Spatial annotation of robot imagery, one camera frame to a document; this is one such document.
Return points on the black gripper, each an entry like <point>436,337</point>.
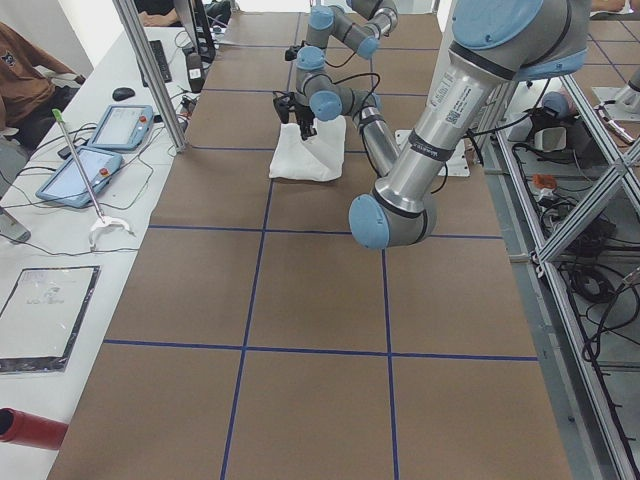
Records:
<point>303,115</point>

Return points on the white printed long-sleeve shirt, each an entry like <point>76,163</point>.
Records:
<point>319,158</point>

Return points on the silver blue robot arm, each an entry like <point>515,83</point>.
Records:
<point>364,40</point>
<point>494,42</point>

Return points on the black labelled box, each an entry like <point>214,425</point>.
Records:
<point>195,72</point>

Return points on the black keyboard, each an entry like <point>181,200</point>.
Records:
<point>161,61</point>

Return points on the blue teach pendant far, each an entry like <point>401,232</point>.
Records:
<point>122,128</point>

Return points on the blue teach pendant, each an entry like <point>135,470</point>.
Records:
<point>122,128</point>
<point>66,185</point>

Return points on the black computer mouse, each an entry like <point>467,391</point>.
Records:
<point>122,93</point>

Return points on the white curved plastic piece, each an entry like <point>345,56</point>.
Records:
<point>107,224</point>

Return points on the blue teach pendant near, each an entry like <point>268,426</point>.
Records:
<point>66,185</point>

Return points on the long metal reaching stick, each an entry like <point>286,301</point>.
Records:
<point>58,118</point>

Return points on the person in brown shirt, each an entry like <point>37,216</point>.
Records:
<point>27,96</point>

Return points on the black framed document sheet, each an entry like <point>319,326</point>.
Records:
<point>42,317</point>

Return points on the red cylinder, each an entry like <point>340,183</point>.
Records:
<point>26,429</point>

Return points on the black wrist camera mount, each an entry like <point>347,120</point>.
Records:
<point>291,53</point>
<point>284,104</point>

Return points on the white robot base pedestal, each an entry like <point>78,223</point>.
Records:
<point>457,165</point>

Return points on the aluminium frame post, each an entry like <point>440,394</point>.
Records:
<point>136,34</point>

